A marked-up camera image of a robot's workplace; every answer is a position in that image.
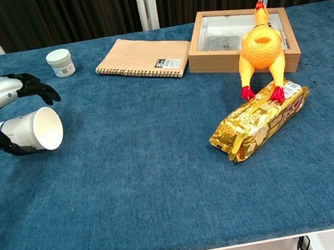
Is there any gold foil snack package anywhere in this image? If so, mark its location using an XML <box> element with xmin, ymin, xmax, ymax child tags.
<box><xmin>201</xmin><ymin>74</ymin><xmax>320</xmax><ymax>167</ymax></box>

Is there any brown spiral notebook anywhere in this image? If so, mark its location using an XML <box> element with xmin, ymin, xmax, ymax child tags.
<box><xmin>90</xmin><ymin>27</ymin><xmax>197</xmax><ymax>92</ymax></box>

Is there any small white plastic jar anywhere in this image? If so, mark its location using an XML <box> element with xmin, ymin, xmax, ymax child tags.
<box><xmin>45</xmin><ymin>47</ymin><xmax>78</xmax><ymax>81</ymax></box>

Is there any blue fabric table cover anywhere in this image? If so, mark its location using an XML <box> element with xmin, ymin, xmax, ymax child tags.
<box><xmin>0</xmin><ymin>0</ymin><xmax>334</xmax><ymax>250</ymax></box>

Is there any white paper cup blue stripe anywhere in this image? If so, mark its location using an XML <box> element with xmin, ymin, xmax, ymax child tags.
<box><xmin>0</xmin><ymin>104</ymin><xmax>67</xmax><ymax>160</ymax></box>

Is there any black cable bundle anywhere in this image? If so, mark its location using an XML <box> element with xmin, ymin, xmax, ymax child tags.
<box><xmin>295</xmin><ymin>235</ymin><xmax>313</xmax><ymax>250</ymax></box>

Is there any yellow rubber chicken toy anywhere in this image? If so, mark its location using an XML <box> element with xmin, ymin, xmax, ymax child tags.
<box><xmin>225</xmin><ymin>0</ymin><xmax>293</xmax><ymax>110</ymax></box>

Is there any wooden shadow box frame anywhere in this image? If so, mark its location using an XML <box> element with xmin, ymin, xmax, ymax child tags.
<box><xmin>180</xmin><ymin>0</ymin><xmax>305</xmax><ymax>90</ymax></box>

